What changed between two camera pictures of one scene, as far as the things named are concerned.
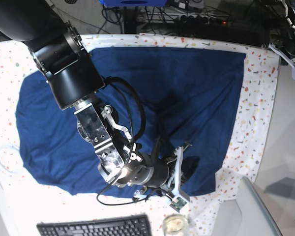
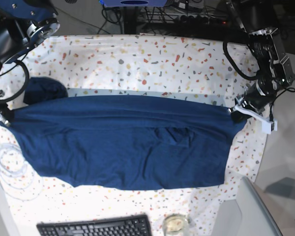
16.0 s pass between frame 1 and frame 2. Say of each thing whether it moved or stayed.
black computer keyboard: stayed
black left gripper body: moved
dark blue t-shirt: moved
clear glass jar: stayed
